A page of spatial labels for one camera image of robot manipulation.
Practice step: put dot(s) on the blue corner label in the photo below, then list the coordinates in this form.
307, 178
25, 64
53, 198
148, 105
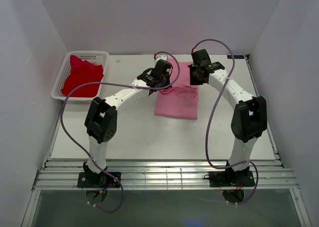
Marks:
236, 57

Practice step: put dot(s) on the white plastic mesh basket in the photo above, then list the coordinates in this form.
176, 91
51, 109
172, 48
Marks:
98, 57

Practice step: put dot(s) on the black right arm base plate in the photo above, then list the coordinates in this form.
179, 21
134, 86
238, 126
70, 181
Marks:
226, 179

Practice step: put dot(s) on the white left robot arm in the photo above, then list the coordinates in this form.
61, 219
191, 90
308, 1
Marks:
101, 119

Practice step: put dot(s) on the red t shirt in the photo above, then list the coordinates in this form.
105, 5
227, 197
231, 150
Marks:
82, 71

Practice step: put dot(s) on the aluminium rail frame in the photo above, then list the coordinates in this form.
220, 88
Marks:
161, 175

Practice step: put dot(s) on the pink t shirt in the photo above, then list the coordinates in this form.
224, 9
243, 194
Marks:
181, 99

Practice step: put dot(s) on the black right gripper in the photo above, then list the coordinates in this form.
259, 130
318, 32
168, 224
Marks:
192, 82

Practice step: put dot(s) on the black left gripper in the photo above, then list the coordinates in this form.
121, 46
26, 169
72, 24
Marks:
168, 82

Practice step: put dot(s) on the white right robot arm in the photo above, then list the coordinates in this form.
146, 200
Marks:
249, 119

